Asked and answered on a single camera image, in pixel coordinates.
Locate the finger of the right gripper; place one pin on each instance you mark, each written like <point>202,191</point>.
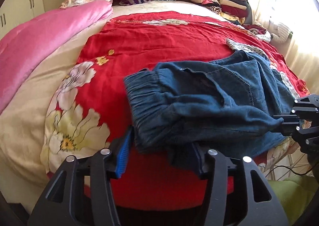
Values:
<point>306,107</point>
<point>289,125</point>

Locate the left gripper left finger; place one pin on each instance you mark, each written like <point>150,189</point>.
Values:
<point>79,192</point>

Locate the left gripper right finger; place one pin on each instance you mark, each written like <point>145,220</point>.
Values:
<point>237,193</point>

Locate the blue denim pants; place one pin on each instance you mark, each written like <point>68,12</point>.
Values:
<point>229,104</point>

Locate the green sleeve forearm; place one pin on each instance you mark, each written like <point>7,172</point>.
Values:
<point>294,194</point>

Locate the red floral bed sheet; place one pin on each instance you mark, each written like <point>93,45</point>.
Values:
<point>94,110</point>

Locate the cream window curtain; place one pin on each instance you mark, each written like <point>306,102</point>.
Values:
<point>295,25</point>

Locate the stack of folded clothes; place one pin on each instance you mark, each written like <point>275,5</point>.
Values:
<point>237,12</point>

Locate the pink satin quilt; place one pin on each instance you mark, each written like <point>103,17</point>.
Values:
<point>27,45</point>

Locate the cream wardrobe with handles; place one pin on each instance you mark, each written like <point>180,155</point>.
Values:
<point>16,12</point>

